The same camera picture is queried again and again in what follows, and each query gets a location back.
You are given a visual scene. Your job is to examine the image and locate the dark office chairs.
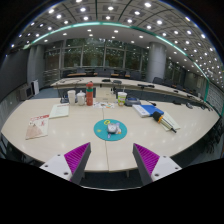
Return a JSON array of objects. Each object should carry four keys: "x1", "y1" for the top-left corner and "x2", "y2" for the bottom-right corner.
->
[{"x1": 66, "y1": 68, "x2": 201, "y2": 98}]

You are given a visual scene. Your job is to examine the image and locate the fan-print magazine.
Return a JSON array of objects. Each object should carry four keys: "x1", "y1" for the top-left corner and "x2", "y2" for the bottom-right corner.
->
[{"x1": 25, "y1": 114, "x2": 50, "y2": 140}]

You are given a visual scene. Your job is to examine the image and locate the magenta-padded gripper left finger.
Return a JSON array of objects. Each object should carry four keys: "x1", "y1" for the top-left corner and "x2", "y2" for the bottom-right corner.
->
[{"x1": 39, "y1": 142, "x2": 92, "y2": 185}]

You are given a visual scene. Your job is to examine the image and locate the round teal printed mouse pad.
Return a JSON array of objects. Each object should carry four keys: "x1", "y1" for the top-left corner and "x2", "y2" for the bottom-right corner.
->
[{"x1": 93, "y1": 118, "x2": 128, "y2": 142}]

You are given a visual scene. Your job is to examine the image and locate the white cardboard box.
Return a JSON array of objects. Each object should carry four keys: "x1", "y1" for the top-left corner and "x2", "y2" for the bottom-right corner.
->
[{"x1": 95, "y1": 86, "x2": 118, "y2": 103}]

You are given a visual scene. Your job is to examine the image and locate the green-print paper cup with straw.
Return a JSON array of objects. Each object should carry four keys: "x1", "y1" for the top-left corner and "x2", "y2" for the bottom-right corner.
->
[{"x1": 117, "y1": 87, "x2": 128, "y2": 107}]

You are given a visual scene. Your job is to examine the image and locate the white paper booklet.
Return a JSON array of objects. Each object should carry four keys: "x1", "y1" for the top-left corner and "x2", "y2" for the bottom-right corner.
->
[{"x1": 48, "y1": 103, "x2": 70, "y2": 120}]

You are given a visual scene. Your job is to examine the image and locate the red bottle with green band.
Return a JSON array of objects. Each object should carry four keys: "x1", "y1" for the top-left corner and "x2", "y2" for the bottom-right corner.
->
[{"x1": 85, "y1": 80, "x2": 95, "y2": 107}]

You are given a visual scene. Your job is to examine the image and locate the long curved conference desk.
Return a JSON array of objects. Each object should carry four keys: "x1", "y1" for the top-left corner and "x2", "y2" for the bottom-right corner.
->
[{"x1": 49, "y1": 76, "x2": 204, "y2": 101}]

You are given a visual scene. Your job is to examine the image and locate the blue and white book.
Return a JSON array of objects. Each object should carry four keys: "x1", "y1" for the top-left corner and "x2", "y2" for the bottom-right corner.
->
[{"x1": 132, "y1": 104, "x2": 165, "y2": 118}]

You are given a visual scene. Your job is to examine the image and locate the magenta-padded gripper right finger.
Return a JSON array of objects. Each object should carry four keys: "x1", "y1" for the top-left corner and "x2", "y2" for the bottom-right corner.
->
[{"x1": 132, "y1": 142, "x2": 183, "y2": 186}]

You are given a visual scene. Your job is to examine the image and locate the black microphone with yellow band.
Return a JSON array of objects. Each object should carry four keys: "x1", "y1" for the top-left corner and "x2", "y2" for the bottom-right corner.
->
[{"x1": 151, "y1": 111, "x2": 178, "y2": 134}]

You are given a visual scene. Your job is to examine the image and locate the white lidded mug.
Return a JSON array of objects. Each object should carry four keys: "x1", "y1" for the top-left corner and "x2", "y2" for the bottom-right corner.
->
[{"x1": 76, "y1": 90, "x2": 87, "y2": 106}]

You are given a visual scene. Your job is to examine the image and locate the white paper cup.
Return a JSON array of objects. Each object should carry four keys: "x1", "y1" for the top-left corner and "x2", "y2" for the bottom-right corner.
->
[{"x1": 67, "y1": 89, "x2": 77, "y2": 106}]

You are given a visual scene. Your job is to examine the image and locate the silver grey computer mouse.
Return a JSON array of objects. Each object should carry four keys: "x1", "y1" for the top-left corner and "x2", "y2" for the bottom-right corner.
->
[{"x1": 106, "y1": 122, "x2": 122, "y2": 135}]

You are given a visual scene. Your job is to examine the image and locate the ceiling lights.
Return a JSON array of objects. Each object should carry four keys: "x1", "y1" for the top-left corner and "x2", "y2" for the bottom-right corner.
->
[{"x1": 9, "y1": 0, "x2": 221, "y2": 73}]

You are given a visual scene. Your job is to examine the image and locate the black desktop device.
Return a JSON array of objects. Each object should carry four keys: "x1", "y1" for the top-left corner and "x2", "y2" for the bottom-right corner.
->
[{"x1": 124, "y1": 96, "x2": 142, "y2": 108}]

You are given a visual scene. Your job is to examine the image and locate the colourful sticker sheet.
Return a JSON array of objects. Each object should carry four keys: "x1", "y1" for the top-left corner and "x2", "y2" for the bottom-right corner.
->
[{"x1": 93, "y1": 100, "x2": 116, "y2": 110}]

